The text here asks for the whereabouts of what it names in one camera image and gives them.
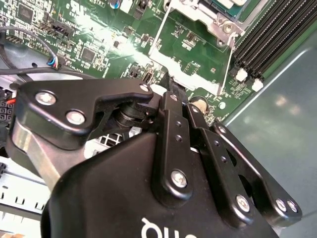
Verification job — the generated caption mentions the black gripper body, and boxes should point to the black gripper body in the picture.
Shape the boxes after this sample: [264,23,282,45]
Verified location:
[41,132,281,238]

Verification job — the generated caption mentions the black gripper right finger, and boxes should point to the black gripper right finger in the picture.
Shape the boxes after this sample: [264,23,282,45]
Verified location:
[173,83,303,229]

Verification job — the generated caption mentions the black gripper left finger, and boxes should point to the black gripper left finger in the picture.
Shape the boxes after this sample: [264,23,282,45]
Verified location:
[6,71,194,208]

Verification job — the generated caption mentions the silver CPU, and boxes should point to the silver CPU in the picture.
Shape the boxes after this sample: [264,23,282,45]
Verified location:
[198,0,251,20]

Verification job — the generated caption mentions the metal socket cover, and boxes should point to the metal socket cover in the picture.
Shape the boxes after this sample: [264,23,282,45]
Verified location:
[148,0,236,96]

